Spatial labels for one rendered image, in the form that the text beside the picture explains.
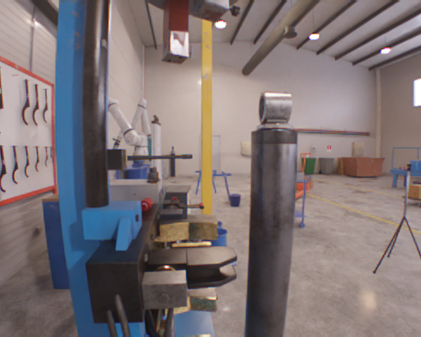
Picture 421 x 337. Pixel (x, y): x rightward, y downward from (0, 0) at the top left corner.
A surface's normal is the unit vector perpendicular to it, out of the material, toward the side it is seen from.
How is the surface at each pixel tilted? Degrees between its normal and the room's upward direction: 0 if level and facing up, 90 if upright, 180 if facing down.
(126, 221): 45
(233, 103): 90
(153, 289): 90
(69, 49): 90
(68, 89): 90
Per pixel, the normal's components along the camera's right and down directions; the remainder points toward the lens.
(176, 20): 0.48, 0.07
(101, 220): 0.14, 0.08
